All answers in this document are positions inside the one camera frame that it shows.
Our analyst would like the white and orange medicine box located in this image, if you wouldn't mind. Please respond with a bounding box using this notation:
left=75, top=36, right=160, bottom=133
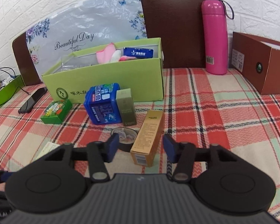
left=40, top=141, right=60, bottom=156

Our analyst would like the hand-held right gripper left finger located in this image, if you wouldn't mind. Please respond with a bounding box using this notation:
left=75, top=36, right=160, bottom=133
left=43, top=133, right=120, bottom=183

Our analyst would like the dark green open box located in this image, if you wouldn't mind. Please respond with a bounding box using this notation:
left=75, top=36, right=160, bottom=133
left=0, top=74, right=27, bottom=108

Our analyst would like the black charging cable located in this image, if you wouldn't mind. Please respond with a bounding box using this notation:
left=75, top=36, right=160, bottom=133
left=0, top=67, right=30, bottom=97

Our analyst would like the olive green small box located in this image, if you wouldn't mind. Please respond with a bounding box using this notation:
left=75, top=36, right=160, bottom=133
left=116, top=88, right=138, bottom=127

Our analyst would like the brown wooden headboard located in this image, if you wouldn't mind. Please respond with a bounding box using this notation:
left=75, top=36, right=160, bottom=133
left=12, top=0, right=219, bottom=87

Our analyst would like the black smartphone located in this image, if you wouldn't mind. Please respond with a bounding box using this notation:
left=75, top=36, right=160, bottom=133
left=18, top=86, right=48, bottom=114

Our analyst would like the brown cardboard shoe box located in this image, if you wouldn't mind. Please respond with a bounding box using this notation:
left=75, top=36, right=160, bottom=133
left=232, top=31, right=280, bottom=96

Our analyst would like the pink thermos bottle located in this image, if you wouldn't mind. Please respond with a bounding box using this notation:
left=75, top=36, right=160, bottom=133
left=201, top=0, right=235, bottom=75

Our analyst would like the blue medicine box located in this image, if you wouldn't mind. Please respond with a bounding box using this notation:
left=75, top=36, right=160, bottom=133
left=123, top=47, right=154, bottom=60

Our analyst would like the blue plastic container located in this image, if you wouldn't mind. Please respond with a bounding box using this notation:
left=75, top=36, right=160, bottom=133
left=83, top=83, right=122, bottom=125

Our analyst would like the light green shoe box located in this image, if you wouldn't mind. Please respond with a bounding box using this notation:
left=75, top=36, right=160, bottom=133
left=41, top=37, right=165, bottom=104

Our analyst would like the floral plastic bag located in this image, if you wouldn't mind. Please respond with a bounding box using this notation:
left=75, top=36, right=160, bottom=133
left=25, top=0, right=147, bottom=75

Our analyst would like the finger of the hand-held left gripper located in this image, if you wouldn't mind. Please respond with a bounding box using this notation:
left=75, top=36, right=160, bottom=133
left=0, top=167, right=15, bottom=187

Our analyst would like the pink and white knit glove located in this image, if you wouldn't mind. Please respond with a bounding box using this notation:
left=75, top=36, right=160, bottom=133
left=96, top=42, right=116, bottom=64
left=111, top=49, right=131, bottom=63

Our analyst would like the black tape roll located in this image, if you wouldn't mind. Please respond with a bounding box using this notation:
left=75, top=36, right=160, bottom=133
left=110, top=127, right=138, bottom=153

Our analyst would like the red plaid blanket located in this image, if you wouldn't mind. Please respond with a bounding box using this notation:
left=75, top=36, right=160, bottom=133
left=0, top=67, right=280, bottom=224

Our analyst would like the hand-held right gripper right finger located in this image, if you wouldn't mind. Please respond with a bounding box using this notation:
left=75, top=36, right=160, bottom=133
left=162, top=133, right=239, bottom=183

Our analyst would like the white charger plug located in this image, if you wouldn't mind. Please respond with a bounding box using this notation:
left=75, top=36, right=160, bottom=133
left=1, top=76, right=15, bottom=86

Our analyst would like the gold cardboard box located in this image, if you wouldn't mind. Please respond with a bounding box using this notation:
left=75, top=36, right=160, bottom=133
left=130, top=109, right=165, bottom=167

